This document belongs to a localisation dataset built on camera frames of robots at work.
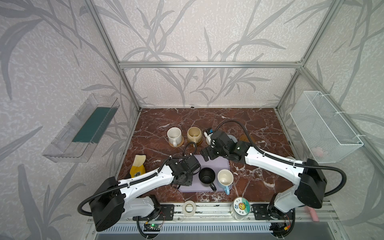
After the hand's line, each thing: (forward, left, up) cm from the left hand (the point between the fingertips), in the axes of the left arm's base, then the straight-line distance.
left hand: (187, 182), depth 80 cm
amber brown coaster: (+30, -37, -3) cm, 48 cm away
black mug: (+3, -10, -3) cm, 11 cm away
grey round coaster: (+31, -29, -3) cm, 42 cm away
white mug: (+30, +11, 0) cm, 31 cm away
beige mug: (+31, -3, +1) cm, 31 cm away
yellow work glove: (+9, +30, -2) cm, 31 cm away
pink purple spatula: (-14, -62, 0) cm, 64 cm away
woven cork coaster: (+27, +6, -3) cm, 28 cm away
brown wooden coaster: (+25, -5, -2) cm, 26 cm away
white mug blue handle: (+2, -21, -1) cm, 21 cm away
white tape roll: (-14, 0, -4) cm, 15 cm away
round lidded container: (-13, -25, +5) cm, 29 cm away
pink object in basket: (+9, -65, +18) cm, 68 cm away
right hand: (+15, -10, +12) cm, 21 cm away
